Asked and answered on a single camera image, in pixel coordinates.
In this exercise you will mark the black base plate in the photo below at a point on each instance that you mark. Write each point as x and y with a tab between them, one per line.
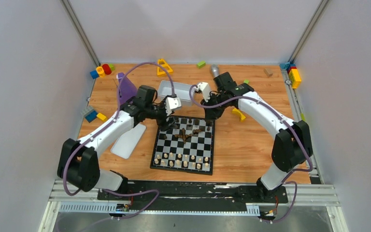
196	196

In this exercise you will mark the blue toy block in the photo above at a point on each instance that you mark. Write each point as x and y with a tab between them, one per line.
94	74

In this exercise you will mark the yellow curved block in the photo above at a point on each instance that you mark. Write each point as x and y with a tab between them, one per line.
239	113

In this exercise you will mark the small yellow block left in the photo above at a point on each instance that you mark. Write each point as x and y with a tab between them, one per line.
101	116

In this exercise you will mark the purple metronome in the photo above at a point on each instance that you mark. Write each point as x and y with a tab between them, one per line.
127	89

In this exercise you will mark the yellow triangular toy block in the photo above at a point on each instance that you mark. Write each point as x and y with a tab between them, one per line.
163	67

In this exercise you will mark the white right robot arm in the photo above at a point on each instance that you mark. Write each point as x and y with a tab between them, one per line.
292	144

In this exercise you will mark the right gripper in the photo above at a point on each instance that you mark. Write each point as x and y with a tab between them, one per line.
210	113

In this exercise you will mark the white rectangular box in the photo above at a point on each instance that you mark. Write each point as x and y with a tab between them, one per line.
180	89

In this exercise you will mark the stacked coloured blocks right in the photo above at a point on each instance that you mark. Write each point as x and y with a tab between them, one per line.
293	73

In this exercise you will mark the blue block left edge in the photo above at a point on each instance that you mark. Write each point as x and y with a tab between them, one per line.
91	116

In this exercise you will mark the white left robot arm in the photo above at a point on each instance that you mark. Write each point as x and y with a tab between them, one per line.
79	159

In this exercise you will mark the brown wooden block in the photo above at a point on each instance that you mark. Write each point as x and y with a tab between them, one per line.
268	72

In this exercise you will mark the silver microphone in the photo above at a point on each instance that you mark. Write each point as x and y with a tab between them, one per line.
214	69

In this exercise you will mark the red cylinder block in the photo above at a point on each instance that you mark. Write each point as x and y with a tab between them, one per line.
107	69

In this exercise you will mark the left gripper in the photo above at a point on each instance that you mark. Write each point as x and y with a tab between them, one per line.
164	118

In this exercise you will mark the green block near wall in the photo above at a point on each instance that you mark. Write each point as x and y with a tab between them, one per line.
201	64

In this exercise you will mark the white box lid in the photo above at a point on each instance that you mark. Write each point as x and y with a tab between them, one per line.
125	144

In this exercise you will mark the yellow cylinder block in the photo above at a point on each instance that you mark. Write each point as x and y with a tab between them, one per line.
100	71

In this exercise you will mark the black white chessboard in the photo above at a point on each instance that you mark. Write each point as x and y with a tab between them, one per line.
187	147

